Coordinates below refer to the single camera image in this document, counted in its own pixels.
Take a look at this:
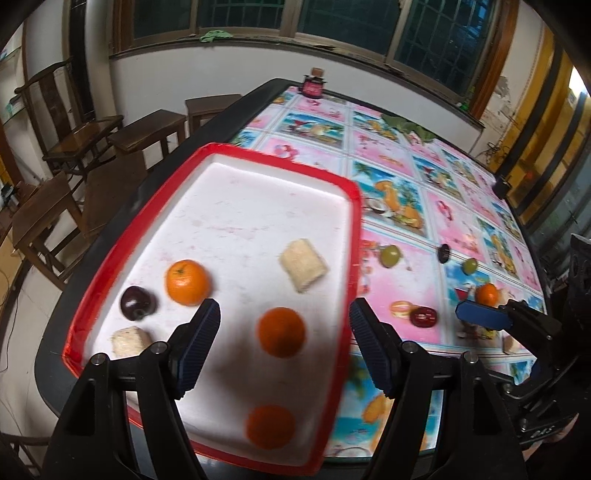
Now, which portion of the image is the dark red date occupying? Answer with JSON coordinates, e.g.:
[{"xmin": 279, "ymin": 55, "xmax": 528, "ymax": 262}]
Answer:
[{"xmin": 409, "ymin": 305, "xmax": 439, "ymax": 329}]

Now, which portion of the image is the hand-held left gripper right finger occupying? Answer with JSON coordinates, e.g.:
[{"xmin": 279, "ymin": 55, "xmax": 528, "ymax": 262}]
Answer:
[{"xmin": 348, "ymin": 298, "xmax": 527, "ymax": 480}]

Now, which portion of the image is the orange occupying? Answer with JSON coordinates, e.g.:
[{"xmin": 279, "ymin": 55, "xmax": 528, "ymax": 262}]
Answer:
[
  {"xmin": 245, "ymin": 405, "xmax": 297, "ymax": 449},
  {"xmin": 475, "ymin": 283, "xmax": 500, "ymax": 306},
  {"xmin": 257, "ymin": 307, "xmax": 308, "ymax": 358},
  {"xmin": 165, "ymin": 259, "xmax": 212, "ymax": 306}
]

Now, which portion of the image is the dark wooden armchair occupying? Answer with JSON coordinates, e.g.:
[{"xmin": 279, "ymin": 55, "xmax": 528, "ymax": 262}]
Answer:
[{"xmin": 14, "ymin": 58, "xmax": 125, "ymax": 181}]

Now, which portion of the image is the dark purple plum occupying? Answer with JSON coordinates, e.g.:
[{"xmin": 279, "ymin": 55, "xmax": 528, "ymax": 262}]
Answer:
[{"xmin": 120, "ymin": 286, "xmax": 158, "ymax": 321}]

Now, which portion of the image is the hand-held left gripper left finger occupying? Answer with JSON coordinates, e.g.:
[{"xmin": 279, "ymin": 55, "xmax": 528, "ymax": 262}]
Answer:
[{"xmin": 41, "ymin": 298, "xmax": 222, "ymax": 480}]

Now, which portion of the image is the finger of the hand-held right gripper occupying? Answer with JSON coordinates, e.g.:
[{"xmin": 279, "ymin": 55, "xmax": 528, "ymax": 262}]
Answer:
[{"xmin": 455, "ymin": 299, "xmax": 561, "ymax": 344}]

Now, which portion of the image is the pink jar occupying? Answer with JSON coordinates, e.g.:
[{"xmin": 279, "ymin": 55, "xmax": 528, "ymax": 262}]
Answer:
[{"xmin": 301, "ymin": 68, "xmax": 328, "ymax": 99}]

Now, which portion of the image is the wooden framed window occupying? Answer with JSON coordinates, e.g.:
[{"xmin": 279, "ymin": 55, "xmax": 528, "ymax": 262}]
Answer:
[{"xmin": 111, "ymin": 0, "xmax": 504, "ymax": 107}]

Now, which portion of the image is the tan rice cake block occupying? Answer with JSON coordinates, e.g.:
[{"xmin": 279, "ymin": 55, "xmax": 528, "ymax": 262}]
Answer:
[{"xmin": 279, "ymin": 239, "xmax": 329, "ymax": 294}]

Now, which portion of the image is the dark wooden stool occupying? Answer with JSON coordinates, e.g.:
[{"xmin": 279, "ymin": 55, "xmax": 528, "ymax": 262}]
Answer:
[
  {"xmin": 185, "ymin": 93, "xmax": 243, "ymax": 134},
  {"xmin": 108, "ymin": 109, "xmax": 188, "ymax": 162},
  {"xmin": 11, "ymin": 171, "xmax": 88, "ymax": 291},
  {"xmin": 85, "ymin": 152, "xmax": 148, "ymax": 232}
]

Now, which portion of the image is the small puffed rice cake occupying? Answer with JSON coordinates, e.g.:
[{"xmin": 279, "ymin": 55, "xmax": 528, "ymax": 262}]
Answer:
[{"xmin": 111, "ymin": 325, "xmax": 153, "ymax": 358}]

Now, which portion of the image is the yellow wooden door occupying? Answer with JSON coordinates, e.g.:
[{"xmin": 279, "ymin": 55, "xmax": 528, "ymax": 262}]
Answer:
[{"xmin": 501, "ymin": 28, "xmax": 578, "ymax": 217}]

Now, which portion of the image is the black hanging cable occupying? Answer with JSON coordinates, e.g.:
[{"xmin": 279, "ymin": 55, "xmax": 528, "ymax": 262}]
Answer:
[{"xmin": 480, "ymin": 138, "xmax": 513, "ymax": 162}]

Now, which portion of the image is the printed fruit tablecloth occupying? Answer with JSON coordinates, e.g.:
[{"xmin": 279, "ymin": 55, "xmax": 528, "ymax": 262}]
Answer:
[{"xmin": 228, "ymin": 85, "xmax": 550, "ymax": 462}]

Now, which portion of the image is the red-rimmed white tray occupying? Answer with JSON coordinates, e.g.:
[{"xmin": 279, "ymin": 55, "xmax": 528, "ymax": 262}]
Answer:
[{"xmin": 62, "ymin": 142, "xmax": 363, "ymax": 476}]

